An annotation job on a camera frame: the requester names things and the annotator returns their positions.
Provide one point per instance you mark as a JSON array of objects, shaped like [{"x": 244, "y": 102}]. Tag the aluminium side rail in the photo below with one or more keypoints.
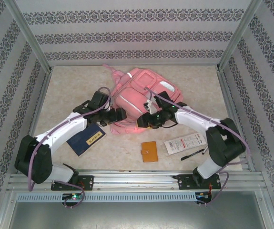
[
  {"x": 41, "y": 95},
  {"x": 229, "y": 95}
]

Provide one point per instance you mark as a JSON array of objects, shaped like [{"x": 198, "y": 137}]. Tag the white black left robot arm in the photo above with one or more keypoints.
[{"x": 63, "y": 128}]

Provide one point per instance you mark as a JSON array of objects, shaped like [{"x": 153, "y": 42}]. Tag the clear plastic ruler set package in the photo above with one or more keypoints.
[{"x": 184, "y": 143}]

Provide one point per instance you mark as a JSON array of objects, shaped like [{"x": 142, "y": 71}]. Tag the orange leather wallet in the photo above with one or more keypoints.
[{"x": 149, "y": 152}]

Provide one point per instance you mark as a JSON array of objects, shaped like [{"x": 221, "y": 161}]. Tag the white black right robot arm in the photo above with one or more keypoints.
[{"x": 194, "y": 118}]

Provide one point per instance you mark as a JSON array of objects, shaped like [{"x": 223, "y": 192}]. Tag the aluminium mounting rail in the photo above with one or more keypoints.
[{"x": 136, "y": 181}]

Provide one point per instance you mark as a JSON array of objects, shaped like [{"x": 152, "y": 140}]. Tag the small circuit board with LED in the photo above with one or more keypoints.
[
  {"x": 203, "y": 196},
  {"x": 73, "y": 197}
]

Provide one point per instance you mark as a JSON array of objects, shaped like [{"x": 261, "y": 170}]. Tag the black pen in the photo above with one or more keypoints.
[{"x": 191, "y": 154}]

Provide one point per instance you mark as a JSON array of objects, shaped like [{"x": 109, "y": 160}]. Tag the pink student backpack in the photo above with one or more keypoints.
[{"x": 129, "y": 95}]

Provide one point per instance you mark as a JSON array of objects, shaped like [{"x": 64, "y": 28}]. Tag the grey metal base panel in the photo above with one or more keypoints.
[{"x": 136, "y": 214}]

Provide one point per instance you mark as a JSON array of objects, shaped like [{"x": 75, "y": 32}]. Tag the dark blue notebook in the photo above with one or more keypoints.
[{"x": 86, "y": 143}]

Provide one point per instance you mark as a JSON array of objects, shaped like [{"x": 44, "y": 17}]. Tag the aluminium corner post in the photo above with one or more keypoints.
[
  {"x": 238, "y": 33},
  {"x": 28, "y": 33}
]

